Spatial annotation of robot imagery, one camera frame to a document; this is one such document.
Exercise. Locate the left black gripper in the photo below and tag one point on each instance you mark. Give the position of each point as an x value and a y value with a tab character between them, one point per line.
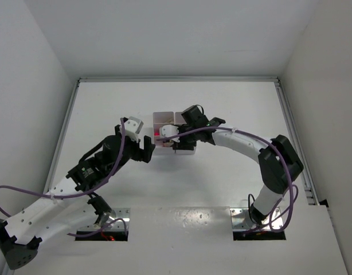
143	154

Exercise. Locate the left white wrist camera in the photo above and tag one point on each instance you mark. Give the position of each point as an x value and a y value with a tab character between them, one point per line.
131	128

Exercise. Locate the right white compartment organizer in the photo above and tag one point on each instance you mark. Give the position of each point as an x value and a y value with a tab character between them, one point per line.
186	151

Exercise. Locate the white compartment organizer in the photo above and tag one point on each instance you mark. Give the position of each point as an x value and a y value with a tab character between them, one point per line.
186	151
157	119

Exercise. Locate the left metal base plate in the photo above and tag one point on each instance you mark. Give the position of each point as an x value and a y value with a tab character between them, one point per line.
119	219

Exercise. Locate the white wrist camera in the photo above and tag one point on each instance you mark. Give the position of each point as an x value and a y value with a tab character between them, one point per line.
169	133
131	128

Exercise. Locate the left white compartment organizer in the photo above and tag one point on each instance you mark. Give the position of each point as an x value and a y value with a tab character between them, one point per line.
157	119

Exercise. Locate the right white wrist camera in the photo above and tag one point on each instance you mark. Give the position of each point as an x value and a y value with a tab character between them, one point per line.
169	133

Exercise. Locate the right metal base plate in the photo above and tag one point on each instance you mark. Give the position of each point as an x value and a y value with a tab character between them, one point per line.
242	222

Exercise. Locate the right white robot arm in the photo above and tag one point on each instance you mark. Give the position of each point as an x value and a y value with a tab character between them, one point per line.
278	161

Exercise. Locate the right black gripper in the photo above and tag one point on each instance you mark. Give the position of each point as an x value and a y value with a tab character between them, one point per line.
183	145

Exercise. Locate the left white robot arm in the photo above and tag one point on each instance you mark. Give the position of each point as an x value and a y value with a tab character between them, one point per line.
74	196

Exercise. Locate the metal base plate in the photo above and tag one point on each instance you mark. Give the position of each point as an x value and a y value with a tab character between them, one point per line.
119	219
242	222

